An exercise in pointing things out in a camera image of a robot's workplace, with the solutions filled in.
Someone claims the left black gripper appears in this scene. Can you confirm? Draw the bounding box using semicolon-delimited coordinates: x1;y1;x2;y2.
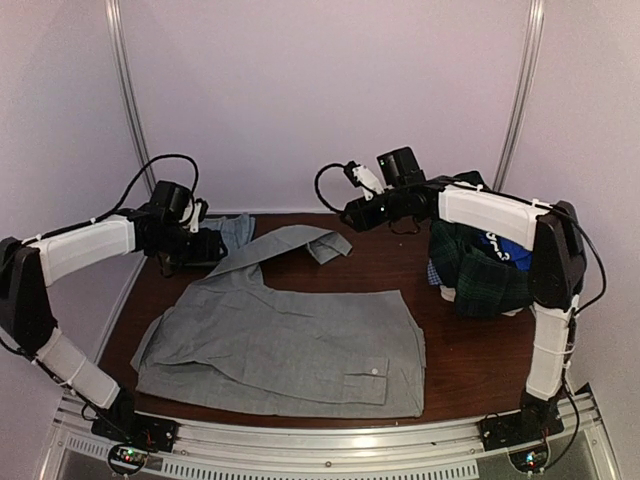
151;225;228;266

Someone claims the black cable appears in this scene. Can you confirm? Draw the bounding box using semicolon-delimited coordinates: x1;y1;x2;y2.
0;154;200;261
313;160;361;216

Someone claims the blue checked cloth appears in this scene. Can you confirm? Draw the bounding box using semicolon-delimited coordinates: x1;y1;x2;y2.
426;260;443;286

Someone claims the aluminium front rail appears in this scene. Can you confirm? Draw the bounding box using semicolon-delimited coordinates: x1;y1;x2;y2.
36;392;622;479

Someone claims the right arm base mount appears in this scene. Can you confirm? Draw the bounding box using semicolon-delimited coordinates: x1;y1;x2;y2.
477;391;564;476

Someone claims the left black cable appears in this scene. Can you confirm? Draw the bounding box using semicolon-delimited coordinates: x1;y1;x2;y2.
0;154;200;261

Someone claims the right aluminium post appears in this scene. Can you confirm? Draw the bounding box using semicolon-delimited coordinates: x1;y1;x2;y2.
493;0;546;191

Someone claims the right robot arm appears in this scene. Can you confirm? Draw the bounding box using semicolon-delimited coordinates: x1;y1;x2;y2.
339;147;587;442

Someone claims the right black cable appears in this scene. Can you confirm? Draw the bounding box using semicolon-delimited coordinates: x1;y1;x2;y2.
313;160;361;216

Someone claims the left aluminium post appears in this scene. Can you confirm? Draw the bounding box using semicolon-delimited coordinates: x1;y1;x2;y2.
104;0;149;167

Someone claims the aluminium post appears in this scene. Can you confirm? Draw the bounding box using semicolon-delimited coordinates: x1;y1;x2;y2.
493;0;546;191
104;0;149;167

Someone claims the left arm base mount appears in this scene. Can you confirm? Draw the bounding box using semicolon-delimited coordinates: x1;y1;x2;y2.
81;389;178;479

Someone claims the grey shirt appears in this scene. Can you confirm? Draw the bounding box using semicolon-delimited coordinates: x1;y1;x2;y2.
131;225;426;419

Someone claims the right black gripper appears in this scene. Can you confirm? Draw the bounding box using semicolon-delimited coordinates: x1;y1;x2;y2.
340;188;407;235

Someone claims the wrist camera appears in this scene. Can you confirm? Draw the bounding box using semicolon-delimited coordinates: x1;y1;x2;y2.
179;198;209;234
343;161;385;201

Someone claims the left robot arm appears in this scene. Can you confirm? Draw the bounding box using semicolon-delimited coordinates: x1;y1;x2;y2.
1;181;228;444

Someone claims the dark green plaid garment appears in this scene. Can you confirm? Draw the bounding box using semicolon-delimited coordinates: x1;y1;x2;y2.
428;220;533;318

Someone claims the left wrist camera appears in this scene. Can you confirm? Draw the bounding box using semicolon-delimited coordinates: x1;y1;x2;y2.
179;198;209;234

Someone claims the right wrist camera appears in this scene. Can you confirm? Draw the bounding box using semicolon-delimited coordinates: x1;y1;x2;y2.
343;161;385;201

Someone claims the light blue denim skirt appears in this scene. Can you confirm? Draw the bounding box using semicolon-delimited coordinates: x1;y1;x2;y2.
200;213;256;253

